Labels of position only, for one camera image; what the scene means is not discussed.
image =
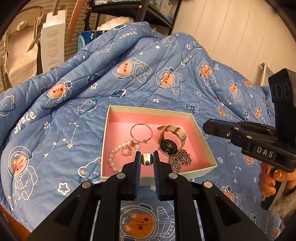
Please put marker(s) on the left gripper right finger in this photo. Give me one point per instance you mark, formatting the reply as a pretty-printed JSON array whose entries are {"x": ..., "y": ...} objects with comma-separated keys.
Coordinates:
[{"x": 202, "y": 211}]

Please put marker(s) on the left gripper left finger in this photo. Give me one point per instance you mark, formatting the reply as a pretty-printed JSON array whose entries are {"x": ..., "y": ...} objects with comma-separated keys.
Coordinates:
[{"x": 92, "y": 211}]

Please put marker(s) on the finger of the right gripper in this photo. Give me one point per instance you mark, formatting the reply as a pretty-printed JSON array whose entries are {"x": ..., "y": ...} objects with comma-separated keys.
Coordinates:
[
  {"x": 236, "y": 132},
  {"x": 221, "y": 128}
]

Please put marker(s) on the watch with beige strap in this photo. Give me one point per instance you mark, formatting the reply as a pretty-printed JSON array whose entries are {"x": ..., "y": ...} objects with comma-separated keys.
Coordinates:
[{"x": 167, "y": 146}]

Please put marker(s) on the pink lined jewelry box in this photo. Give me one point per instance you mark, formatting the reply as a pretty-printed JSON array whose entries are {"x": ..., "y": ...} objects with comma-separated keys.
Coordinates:
[{"x": 126, "y": 124}]

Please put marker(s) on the person's right hand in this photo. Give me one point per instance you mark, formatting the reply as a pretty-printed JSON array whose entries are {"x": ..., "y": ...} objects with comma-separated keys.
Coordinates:
[{"x": 268, "y": 178}]

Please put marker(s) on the blue space bear quilt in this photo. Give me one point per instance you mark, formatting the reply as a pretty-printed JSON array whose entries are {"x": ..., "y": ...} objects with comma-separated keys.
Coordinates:
[{"x": 52, "y": 125}]

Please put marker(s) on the white storage basket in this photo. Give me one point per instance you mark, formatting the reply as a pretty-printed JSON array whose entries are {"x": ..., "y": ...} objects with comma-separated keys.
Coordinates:
[{"x": 164, "y": 6}]

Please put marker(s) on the black metal shelf rack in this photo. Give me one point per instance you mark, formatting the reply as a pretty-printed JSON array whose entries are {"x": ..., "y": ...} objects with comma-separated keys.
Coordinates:
[{"x": 139, "y": 11}]

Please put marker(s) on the blue tissue box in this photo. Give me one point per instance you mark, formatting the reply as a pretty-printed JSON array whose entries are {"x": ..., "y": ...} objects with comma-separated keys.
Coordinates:
[{"x": 85, "y": 37}]

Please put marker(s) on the beige baby high chair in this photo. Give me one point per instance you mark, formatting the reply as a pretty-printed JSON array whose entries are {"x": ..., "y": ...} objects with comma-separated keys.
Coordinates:
[{"x": 22, "y": 51}]

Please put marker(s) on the tall white carton box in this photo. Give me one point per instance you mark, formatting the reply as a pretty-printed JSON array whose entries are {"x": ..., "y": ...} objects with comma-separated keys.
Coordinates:
[{"x": 53, "y": 41}]

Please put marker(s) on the louvered wardrobe doors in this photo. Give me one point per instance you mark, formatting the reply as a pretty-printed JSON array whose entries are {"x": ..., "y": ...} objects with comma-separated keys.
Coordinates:
[{"x": 48, "y": 6}]

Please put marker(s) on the white bed headboard rail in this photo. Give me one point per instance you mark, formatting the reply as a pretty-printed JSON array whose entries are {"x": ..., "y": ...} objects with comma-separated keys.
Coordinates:
[{"x": 266, "y": 73}]

